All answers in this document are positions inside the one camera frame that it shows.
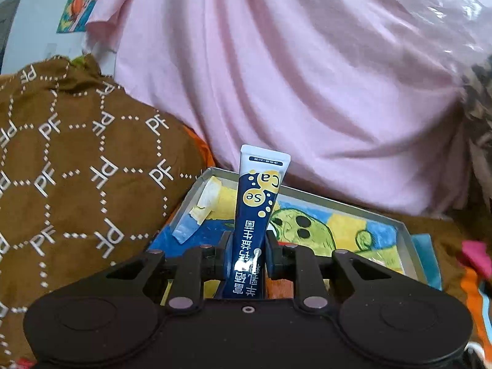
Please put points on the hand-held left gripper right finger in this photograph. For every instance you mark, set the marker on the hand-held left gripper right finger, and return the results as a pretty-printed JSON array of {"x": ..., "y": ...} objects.
[{"x": 270, "y": 257}]

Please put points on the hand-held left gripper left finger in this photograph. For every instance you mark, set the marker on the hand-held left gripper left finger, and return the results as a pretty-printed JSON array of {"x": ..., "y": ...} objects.
[{"x": 229, "y": 257}]

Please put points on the blue stick packet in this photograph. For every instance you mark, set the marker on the blue stick packet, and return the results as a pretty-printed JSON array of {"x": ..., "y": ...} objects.
[{"x": 253, "y": 207}]

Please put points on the grey cardboard box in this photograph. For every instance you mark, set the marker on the grey cardboard box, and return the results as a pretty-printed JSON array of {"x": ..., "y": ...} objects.
[{"x": 417, "y": 257}]

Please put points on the torn white paper piece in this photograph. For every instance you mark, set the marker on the torn white paper piece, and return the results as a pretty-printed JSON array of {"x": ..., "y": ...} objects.
[{"x": 203, "y": 203}]

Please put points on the colourful cartoon drawing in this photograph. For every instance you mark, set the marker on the colourful cartoon drawing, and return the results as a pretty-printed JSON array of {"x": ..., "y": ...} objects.
[{"x": 346, "y": 234}]

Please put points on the pink sheet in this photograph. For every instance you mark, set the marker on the pink sheet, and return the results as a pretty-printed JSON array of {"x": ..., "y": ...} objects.
[{"x": 307, "y": 84}]

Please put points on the brown patterned quilt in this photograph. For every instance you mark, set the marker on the brown patterned quilt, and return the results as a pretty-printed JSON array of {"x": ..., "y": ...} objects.
[{"x": 77, "y": 161}]

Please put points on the plastic bag of clothes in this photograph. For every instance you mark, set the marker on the plastic bag of clothes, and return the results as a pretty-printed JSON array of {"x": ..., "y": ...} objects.
[{"x": 476, "y": 96}]

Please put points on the grey door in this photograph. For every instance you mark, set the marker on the grey door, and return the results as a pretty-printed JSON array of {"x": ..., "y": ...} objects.
[{"x": 9, "y": 11}]

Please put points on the wall poster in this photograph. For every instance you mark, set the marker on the wall poster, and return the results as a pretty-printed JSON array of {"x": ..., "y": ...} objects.
[{"x": 75, "y": 7}]

